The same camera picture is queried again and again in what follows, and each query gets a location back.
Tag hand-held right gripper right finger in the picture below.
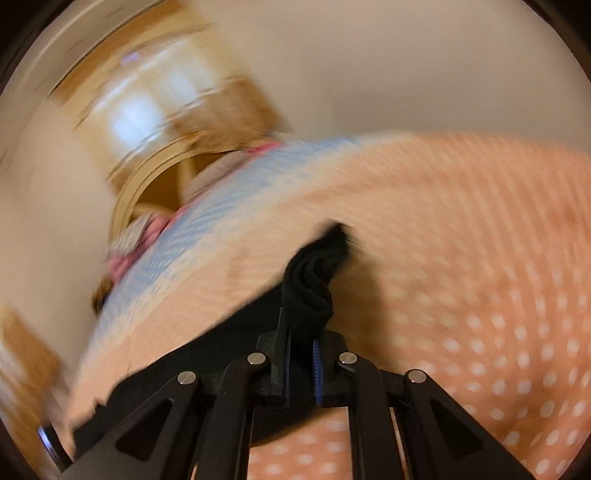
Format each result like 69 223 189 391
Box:
313 330 536 480

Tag grey dotted pillow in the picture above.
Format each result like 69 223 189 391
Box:
108 217 160 257

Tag striped pillow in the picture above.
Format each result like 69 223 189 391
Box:
184 151 252 205

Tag black pants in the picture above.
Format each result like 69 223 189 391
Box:
71 223 356 457

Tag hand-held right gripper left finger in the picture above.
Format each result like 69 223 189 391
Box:
60 309 293 480

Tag cream wooden headboard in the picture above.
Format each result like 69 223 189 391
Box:
111 136 241 232

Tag pink folded blanket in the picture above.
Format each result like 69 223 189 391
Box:
107 208 188 283

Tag polka dot bed blanket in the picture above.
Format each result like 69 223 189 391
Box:
69 131 591 480

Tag beige lace window curtain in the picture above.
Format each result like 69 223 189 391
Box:
51 0 288 160

